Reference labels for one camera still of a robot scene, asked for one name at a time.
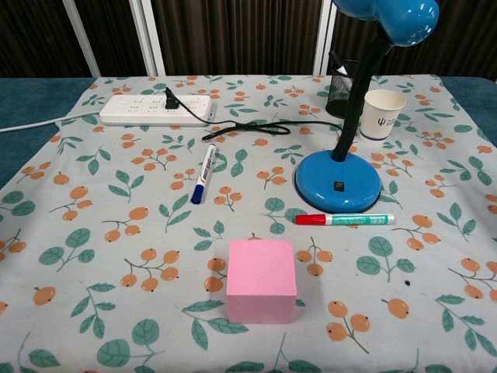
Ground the blue desk lamp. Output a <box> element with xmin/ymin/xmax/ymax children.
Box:
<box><xmin>294</xmin><ymin>0</ymin><xmax>442</xmax><ymax>207</ymax></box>

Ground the blue capped white marker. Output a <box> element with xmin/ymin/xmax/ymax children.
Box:
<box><xmin>189</xmin><ymin>143</ymin><xmax>221</xmax><ymax>206</ymax></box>

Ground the pink sticky note block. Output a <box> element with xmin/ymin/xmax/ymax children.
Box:
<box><xmin>225</xmin><ymin>239</ymin><xmax>298</xmax><ymax>325</ymax></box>

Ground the red capped green marker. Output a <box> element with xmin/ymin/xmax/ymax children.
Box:
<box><xmin>294</xmin><ymin>212</ymin><xmax>397</xmax><ymax>227</ymax></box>

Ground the black mesh pen holder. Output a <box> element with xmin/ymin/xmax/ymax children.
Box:
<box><xmin>325</xmin><ymin>50</ymin><xmax>364</xmax><ymax>117</ymax></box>

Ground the white power strip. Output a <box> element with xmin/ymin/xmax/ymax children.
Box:
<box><xmin>99</xmin><ymin>94</ymin><xmax>217</xmax><ymax>127</ymax></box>

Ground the floral patterned tablecloth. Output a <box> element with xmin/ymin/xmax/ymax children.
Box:
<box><xmin>0</xmin><ymin>73</ymin><xmax>497</xmax><ymax>373</ymax></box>

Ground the white paper cup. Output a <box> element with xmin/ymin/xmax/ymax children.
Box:
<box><xmin>357</xmin><ymin>89</ymin><xmax>407</xmax><ymax>146</ymax></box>

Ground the black pen with white tip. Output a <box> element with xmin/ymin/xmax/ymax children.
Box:
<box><xmin>328</xmin><ymin>50</ymin><xmax>349</xmax><ymax>76</ymax></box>

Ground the teal table cover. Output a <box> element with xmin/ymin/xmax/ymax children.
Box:
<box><xmin>0</xmin><ymin>73</ymin><xmax>497</xmax><ymax>190</ymax></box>

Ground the black power cord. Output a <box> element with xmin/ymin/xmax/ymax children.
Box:
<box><xmin>163</xmin><ymin>86</ymin><xmax>346</xmax><ymax>142</ymax></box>

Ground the white partition frame post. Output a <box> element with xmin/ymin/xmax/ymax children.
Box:
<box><xmin>63</xmin><ymin>0</ymin><xmax>103</xmax><ymax>78</ymax></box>
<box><xmin>129</xmin><ymin>0</ymin><xmax>167</xmax><ymax>77</ymax></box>
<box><xmin>311</xmin><ymin>0</ymin><xmax>338</xmax><ymax>76</ymax></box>

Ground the white power strip cable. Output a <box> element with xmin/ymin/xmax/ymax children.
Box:
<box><xmin>0</xmin><ymin>110</ymin><xmax>103</xmax><ymax>134</ymax></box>

